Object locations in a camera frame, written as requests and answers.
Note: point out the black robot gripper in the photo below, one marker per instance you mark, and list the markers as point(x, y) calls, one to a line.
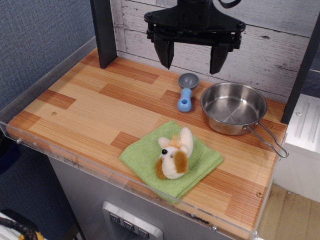
point(195, 22)

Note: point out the blue handled grey spoon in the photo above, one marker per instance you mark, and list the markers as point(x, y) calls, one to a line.
point(187, 82)

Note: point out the stainless steel pot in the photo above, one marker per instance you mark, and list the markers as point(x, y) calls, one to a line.
point(236, 109)

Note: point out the white brown plush dog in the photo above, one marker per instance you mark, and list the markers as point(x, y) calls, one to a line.
point(173, 161)

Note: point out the green folded cloth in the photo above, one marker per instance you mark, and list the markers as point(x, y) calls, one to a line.
point(141, 156)

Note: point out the white appliance at right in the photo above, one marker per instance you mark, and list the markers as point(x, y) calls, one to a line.
point(300, 171)

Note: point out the grey cabinet with buttons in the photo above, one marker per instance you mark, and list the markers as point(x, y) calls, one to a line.
point(109, 205)

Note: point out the yellow black object bottom left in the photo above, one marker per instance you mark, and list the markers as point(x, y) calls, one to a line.
point(26, 233)

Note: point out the black left vertical post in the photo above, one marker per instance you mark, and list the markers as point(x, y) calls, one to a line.
point(104, 31)

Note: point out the black vertical post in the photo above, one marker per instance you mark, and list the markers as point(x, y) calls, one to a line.
point(104, 31)
point(302, 73)

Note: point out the black right vertical post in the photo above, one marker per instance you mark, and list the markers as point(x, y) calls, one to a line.
point(302, 73)

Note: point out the clear acrylic guard rail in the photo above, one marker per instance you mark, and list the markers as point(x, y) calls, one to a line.
point(90, 115)

